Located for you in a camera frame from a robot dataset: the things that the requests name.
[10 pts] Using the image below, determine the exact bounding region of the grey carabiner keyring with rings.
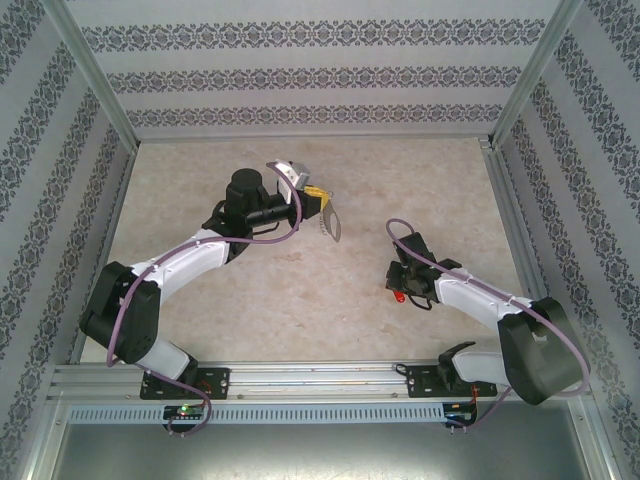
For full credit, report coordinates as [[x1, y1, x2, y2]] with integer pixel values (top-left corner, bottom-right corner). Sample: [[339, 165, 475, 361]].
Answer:
[[313, 197, 345, 245]]

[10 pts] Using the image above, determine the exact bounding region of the grey sheet metal panel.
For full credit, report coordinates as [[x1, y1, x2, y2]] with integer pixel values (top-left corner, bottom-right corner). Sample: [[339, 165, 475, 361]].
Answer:
[[49, 422, 606, 480]]

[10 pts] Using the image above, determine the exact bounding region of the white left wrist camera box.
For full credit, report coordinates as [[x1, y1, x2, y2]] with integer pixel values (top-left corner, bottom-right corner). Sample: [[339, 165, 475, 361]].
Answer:
[[266, 159, 312, 205]]

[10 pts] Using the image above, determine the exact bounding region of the aluminium table end rail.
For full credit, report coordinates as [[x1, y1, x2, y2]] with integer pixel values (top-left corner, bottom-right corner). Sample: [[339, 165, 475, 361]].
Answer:
[[134, 133, 496, 146]]

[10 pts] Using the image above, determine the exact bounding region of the aluminium table side rail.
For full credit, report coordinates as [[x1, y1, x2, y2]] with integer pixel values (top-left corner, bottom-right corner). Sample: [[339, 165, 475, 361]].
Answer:
[[480, 138, 570, 360]]

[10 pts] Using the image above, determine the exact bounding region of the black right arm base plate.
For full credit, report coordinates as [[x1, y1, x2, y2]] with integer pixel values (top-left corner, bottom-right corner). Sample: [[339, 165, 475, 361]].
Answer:
[[405, 363, 500, 400]]

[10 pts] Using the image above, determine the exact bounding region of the aluminium mounting rail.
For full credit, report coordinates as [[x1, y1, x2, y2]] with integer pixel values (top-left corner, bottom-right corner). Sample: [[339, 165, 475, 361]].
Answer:
[[48, 360, 587, 401]]

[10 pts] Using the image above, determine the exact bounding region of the slotted grey cable duct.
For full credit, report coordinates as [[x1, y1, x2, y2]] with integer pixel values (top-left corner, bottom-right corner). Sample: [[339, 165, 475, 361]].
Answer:
[[67, 403, 447, 424]]

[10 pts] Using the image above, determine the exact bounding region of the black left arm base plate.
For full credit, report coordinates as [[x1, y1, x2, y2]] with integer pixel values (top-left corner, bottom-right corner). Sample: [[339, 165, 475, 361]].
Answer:
[[139, 367, 232, 401]]

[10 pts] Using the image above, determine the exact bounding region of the aluminium frame post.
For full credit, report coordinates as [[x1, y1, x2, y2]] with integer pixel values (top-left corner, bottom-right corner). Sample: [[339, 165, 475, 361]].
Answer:
[[42, 0, 141, 147], [492, 0, 585, 147]]

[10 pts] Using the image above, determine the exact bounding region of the aluminium lower frame bar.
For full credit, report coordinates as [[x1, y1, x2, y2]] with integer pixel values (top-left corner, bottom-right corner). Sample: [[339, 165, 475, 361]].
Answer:
[[13, 394, 69, 480], [568, 398, 632, 480]]

